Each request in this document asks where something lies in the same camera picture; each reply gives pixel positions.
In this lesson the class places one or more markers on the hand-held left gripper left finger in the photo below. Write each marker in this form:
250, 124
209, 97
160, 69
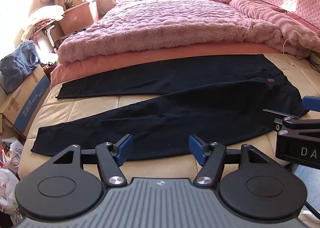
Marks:
125, 146

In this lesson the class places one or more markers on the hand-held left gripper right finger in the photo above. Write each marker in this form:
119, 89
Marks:
196, 146

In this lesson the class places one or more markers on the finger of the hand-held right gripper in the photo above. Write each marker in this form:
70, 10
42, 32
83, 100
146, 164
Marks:
275, 119
311, 104

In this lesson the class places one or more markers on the black pants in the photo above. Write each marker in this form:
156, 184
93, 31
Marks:
190, 108

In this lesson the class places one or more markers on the cream leather bed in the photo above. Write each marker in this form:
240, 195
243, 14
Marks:
82, 108

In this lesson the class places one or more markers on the salmon pink bed sheet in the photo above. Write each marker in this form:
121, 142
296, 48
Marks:
105, 63

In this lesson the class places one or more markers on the cardboard box with blue print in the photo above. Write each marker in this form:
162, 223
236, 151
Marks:
27, 103

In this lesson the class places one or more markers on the white plastic bag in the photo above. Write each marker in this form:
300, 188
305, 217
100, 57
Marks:
7, 188
15, 150

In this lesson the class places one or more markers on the pink fluffy blanket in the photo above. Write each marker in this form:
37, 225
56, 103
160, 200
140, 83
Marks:
175, 23

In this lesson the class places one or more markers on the blue fabric bag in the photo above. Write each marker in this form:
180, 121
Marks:
17, 65

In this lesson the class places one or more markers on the metal folding rack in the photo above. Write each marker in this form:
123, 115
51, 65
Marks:
48, 34

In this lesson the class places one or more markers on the pink plastic storage box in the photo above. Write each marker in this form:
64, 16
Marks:
80, 16

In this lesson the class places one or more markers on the pile of white clothes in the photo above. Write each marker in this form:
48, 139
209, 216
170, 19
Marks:
42, 15

